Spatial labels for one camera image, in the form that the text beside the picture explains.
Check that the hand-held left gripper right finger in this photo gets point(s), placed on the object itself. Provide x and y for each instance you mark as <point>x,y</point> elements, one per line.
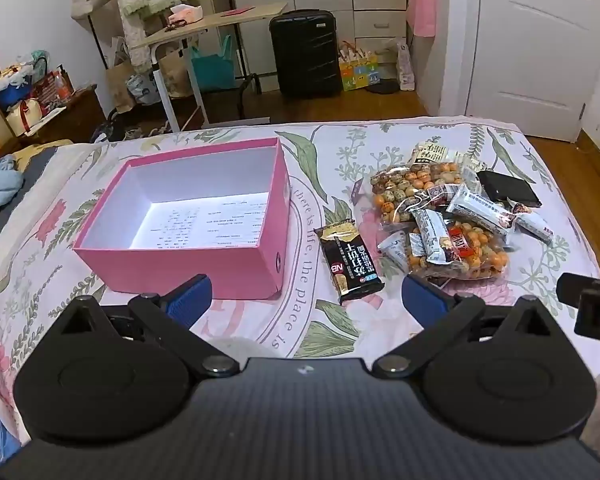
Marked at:
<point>422,295</point>

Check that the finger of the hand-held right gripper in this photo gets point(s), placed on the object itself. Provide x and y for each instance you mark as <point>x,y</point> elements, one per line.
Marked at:
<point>569,286</point>

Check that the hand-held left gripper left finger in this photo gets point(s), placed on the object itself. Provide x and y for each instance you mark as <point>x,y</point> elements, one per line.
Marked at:
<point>192,297</point>

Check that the small clear snack packet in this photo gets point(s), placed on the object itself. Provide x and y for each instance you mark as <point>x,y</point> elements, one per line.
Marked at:
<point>394,251</point>

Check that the pink cardboard box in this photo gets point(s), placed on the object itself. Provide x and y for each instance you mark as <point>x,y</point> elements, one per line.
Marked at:
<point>250,270</point>

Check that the clear bag of coated peanuts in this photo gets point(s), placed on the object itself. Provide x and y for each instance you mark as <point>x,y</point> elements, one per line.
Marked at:
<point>480,255</point>
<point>410,180</point>

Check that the small white snack bar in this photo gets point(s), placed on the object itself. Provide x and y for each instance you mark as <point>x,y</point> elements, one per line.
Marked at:
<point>534,225</point>

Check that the black cracker packet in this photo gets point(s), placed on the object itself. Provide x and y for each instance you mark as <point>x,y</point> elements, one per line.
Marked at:
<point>351,262</point>

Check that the dark red snack bar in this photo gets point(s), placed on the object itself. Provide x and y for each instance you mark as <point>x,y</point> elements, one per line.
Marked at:
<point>437,195</point>

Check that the long white snack bar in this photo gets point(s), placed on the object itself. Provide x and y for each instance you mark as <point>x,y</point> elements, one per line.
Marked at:
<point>480,208</point>

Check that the cream instant noodle packet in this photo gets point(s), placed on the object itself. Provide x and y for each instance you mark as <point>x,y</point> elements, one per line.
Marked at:
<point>437,152</point>

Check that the black wallet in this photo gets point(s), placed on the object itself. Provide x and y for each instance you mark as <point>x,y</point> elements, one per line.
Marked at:
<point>507,187</point>

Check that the dark wooden nightstand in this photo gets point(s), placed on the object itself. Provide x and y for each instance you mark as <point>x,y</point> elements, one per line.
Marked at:
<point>75,115</point>

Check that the brown paper bag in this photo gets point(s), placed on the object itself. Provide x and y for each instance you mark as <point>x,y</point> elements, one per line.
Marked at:
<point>176,77</point>
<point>122,85</point>

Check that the white patterned bag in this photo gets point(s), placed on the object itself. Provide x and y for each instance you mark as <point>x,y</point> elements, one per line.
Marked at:
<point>406,67</point>

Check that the teal shopping bag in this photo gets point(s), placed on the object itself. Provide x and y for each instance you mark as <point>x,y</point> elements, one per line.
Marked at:
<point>212,67</point>

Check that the colourful gift bag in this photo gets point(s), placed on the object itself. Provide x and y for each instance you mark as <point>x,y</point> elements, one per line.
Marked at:
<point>359,72</point>

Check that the white door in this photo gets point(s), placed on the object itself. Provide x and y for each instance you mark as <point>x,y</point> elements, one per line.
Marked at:
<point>525,45</point>

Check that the white ribboned box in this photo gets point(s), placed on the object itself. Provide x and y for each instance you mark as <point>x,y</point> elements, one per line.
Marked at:
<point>25,117</point>

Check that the red gift bag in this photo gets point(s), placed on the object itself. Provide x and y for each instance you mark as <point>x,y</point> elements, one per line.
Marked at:
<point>52,89</point>

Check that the black suitcase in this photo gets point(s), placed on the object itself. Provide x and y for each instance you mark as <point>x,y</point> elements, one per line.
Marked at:
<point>305,52</point>

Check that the blue basket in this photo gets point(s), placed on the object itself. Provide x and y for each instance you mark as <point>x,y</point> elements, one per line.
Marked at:
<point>12,91</point>

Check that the wooden folding table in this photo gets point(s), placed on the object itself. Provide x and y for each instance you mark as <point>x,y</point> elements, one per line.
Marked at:
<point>220,22</point>

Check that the pink hanging bag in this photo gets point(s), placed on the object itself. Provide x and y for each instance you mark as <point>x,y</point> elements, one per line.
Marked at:
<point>422,10</point>

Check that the pink tissue box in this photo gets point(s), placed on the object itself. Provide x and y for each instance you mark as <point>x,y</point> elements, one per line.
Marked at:
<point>186,12</point>

